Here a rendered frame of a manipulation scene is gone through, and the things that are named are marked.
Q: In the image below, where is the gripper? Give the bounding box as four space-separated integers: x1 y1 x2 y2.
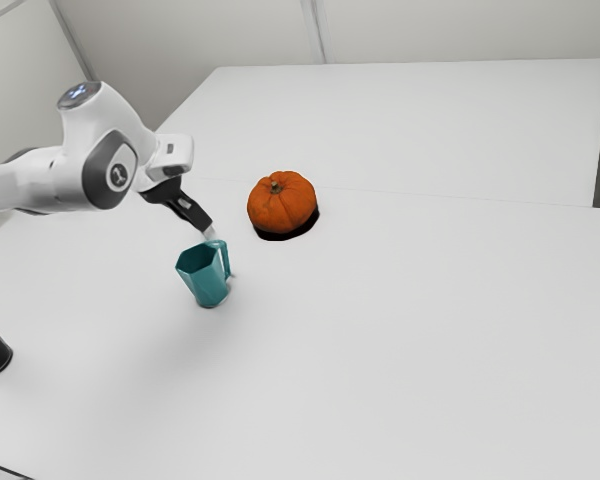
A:
138 174 219 243

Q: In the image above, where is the teal faceted mug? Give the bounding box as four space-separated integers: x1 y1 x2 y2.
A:
174 239 233 309

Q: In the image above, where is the orange pumpkin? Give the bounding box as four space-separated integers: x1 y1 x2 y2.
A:
247 170 317 234

